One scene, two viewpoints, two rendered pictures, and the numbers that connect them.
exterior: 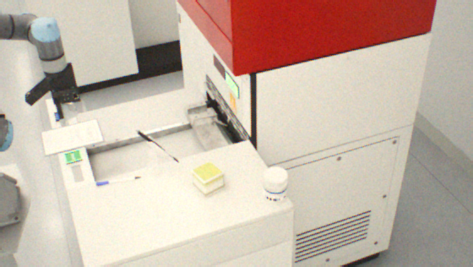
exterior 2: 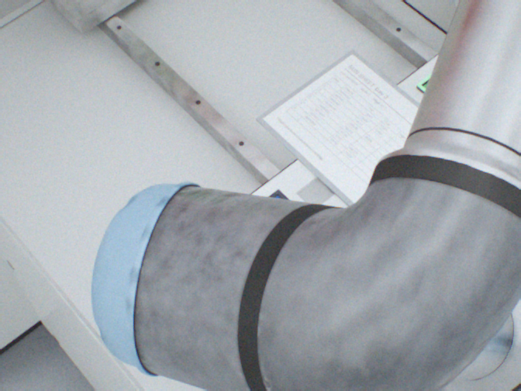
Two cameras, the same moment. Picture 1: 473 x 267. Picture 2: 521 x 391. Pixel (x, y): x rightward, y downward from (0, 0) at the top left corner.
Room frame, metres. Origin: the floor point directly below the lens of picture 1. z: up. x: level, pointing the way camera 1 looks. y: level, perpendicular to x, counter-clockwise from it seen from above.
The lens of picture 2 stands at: (1.82, 1.15, 1.85)
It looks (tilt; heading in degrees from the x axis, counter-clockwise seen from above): 57 degrees down; 257
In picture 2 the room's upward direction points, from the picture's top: 8 degrees counter-clockwise
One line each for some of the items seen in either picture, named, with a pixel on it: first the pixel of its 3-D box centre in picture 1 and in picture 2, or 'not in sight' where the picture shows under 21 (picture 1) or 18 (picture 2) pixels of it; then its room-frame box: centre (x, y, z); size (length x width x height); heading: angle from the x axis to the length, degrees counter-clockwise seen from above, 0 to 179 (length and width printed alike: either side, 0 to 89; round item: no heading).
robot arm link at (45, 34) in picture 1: (46, 38); not in sight; (1.46, 0.53, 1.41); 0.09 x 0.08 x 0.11; 43
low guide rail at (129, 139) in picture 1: (150, 134); (179, 89); (1.73, 0.32, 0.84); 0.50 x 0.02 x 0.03; 110
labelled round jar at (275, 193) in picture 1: (274, 186); not in sight; (1.22, -0.11, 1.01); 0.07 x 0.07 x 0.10
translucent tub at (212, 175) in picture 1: (208, 179); not in sight; (1.28, 0.09, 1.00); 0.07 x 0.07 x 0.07; 35
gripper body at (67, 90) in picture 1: (62, 84); not in sight; (1.46, 0.52, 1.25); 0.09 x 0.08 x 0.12; 111
